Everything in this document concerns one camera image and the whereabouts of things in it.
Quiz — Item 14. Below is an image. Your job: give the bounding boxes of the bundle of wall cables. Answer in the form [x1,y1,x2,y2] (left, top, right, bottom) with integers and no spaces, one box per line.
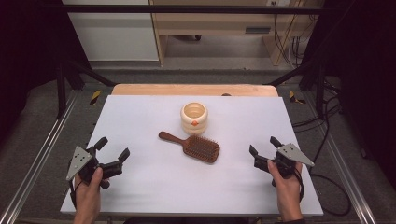
[271,0,316,68]

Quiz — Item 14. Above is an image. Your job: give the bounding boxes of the black looped floor cable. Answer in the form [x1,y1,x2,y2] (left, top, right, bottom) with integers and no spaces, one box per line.
[309,172,353,217]

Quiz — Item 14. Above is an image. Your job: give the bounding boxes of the black floor cables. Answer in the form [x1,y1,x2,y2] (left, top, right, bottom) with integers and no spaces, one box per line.
[292,78,344,166]

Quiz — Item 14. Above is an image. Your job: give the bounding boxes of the grey desk label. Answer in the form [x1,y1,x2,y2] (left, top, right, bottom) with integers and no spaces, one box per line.
[245,26,272,35]

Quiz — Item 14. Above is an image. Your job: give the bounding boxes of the wooden table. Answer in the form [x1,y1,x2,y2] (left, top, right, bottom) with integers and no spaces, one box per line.
[111,83,279,98]

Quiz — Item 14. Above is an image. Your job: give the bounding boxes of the black horizontal frame bar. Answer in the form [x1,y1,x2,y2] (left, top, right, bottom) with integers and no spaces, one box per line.
[40,4,344,15]

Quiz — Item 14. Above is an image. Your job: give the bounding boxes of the white cabinet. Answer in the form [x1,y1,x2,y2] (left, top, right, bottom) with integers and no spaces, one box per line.
[62,0,160,62]

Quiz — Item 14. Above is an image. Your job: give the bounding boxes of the yellow black tape marker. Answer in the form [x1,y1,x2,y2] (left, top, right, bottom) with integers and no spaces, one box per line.
[289,91,307,105]
[89,90,103,106]

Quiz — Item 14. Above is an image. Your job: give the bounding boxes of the cream ceramic cup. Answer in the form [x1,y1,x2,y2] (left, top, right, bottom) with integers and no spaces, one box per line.
[180,102,209,135]

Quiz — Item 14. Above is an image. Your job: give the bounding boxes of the brown wooden hairbrush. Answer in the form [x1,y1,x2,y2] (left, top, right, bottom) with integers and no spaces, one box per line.
[158,131,221,164]

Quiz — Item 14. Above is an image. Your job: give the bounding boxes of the person's right hand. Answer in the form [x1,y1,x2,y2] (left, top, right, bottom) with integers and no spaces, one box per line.
[266,159,304,216]

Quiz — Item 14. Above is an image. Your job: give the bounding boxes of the light wooden desk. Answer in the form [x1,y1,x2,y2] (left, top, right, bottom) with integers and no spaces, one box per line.
[148,0,325,67]

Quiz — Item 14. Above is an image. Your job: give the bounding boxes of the black metal frame stand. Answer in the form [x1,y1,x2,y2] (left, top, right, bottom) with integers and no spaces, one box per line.
[264,60,327,118]
[55,59,117,119]

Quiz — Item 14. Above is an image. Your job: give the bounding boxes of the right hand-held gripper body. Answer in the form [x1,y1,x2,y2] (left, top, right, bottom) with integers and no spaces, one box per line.
[253,143,316,181]

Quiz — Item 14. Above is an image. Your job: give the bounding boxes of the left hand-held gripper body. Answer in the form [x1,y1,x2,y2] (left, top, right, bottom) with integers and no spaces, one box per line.
[65,145,124,190]

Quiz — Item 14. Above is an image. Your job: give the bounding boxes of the black curtain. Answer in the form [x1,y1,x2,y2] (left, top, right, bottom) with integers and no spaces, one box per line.
[0,0,92,146]
[303,0,396,183]

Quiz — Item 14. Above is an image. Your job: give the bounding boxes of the person's left hand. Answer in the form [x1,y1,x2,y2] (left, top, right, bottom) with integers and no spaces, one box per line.
[74,167,105,209]

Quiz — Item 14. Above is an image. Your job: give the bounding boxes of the aluminium floor rail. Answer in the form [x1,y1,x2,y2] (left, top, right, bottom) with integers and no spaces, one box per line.
[0,90,79,224]
[303,92,378,224]

